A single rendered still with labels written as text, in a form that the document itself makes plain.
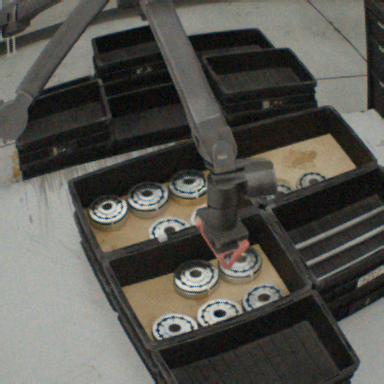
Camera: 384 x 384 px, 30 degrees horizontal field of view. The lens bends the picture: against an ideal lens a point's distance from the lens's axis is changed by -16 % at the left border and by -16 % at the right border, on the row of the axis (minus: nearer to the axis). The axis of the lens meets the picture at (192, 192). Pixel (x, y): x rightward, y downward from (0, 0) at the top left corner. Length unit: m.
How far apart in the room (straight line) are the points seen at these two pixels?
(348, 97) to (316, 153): 1.77
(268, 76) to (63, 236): 1.29
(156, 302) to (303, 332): 0.37
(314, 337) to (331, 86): 2.46
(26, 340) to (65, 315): 0.17
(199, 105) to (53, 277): 0.84
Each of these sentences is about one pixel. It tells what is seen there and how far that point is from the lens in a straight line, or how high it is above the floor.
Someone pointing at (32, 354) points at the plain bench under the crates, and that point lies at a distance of 1.93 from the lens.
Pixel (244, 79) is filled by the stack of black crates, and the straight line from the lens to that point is 3.13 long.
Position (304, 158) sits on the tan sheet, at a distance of 2.20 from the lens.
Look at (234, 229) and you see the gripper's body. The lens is 1.53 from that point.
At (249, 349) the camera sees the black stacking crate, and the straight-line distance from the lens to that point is 1.73.
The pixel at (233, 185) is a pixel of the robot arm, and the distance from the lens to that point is 1.47.
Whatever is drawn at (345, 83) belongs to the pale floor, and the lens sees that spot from 4.09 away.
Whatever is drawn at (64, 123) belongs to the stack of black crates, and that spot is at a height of 0.49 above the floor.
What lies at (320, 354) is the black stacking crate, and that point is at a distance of 1.72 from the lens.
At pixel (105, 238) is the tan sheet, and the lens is 2.00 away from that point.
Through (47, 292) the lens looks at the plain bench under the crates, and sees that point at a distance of 2.07.
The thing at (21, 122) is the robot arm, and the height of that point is 1.45.
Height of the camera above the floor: 2.23
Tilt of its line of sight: 42 degrees down
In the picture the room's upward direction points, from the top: 4 degrees counter-clockwise
